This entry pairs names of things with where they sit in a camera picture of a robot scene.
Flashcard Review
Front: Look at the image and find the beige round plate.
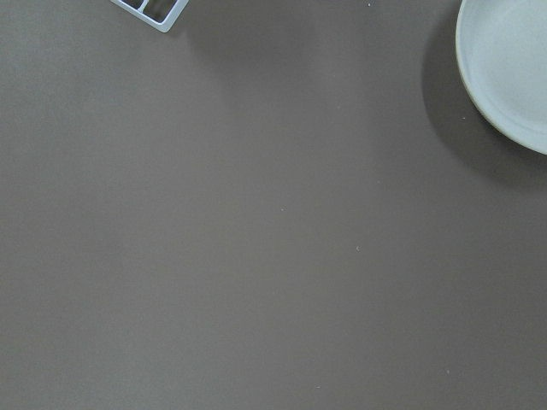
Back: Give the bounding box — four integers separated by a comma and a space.
455, 1, 546, 155

